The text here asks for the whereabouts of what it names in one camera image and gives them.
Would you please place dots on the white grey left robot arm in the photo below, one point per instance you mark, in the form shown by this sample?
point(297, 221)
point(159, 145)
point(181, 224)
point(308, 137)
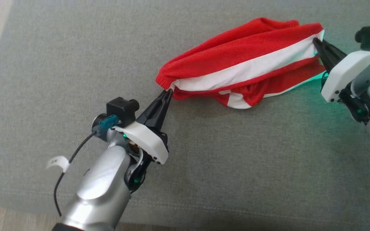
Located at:
point(101, 183)

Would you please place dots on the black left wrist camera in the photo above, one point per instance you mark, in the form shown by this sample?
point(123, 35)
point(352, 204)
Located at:
point(120, 110)

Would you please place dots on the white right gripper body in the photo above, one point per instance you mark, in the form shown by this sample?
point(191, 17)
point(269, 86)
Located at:
point(342, 73)

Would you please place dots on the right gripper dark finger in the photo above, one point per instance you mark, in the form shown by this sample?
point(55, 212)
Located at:
point(334, 53)
point(328, 59)

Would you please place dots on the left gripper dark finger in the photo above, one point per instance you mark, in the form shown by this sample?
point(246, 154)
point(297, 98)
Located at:
point(149, 115)
point(162, 112)

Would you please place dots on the red shorts white stripe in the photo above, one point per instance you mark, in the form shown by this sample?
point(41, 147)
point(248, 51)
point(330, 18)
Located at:
point(236, 54)

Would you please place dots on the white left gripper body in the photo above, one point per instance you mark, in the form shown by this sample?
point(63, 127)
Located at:
point(149, 141)

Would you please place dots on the grey fabric sofa seat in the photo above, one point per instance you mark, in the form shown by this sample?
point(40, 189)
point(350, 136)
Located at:
point(220, 160)

